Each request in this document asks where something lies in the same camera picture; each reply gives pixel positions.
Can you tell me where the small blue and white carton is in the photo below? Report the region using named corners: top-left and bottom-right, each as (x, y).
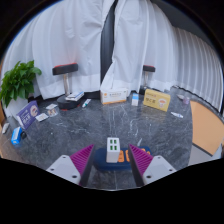
top-left (131, 92), bottom-right (140, 107)

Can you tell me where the white plant pot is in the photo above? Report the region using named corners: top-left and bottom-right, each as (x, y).
top-left (3, 98), bottom-right (29, 118)

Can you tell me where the black stool with red edge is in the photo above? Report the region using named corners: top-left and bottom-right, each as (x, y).
top-left (52, 62), bottom-right (83, 110)
top-left (139, 64), bottom-right (156, 95)

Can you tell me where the purple box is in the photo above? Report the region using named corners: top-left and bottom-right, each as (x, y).
top-left (15, 100), bottom-right (41, 130)

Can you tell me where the blue and white box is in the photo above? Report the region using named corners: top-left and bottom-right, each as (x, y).
top-left (10, 126), bottom-right (24, 146)

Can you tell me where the green leafy plant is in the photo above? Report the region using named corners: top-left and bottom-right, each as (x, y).
top-left (0, 59), bottom-right (43, 108)

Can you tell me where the small clear packet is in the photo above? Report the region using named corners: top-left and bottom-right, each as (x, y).
top-left (45, 103), bottom-right (59, 117)

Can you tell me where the small purple jar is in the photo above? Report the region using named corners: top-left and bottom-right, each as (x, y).
top-left (181, 95), bottom-right (191, 107)

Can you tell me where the yellow box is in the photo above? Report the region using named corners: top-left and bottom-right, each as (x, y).
top-left (143, 88), bottom-right (171, 113)

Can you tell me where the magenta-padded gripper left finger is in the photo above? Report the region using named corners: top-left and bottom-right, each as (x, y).
top-left (45, 143), bottom-right (96, 188)

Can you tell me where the small white packet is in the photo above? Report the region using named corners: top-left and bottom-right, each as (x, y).
top-left (1, 122), bottom-right (10, 134)

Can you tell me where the white pen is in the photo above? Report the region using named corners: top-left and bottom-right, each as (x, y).
top-left (81, 98), bottom-right (92, 108)

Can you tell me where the white curtain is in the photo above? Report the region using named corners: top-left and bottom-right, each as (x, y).
top-left (1, 0), bottom-right (116, 101)
top-left (99, 0), bottom-right (224, 111)

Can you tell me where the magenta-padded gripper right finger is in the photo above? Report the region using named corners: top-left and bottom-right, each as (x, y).
top-left (128, 143), bottom-right (177, 188)

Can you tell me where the dark blue power strip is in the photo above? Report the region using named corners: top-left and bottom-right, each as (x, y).
top-left (92, 145), bottom-right (153, 173)

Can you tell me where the white tube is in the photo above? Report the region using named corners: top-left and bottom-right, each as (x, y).
top-left (170, 111), bottom-right (184, 119)

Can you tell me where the small white card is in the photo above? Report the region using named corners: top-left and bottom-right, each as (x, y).
top-left (35, 113), bottom-right (49, 123)

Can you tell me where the white charger block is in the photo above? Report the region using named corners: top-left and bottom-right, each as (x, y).
top-left (105, 136), bottom-right (121, 164)

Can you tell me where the white and orange box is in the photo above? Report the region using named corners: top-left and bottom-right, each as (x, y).
top-left (99, 87), bottom-right (129, 106)

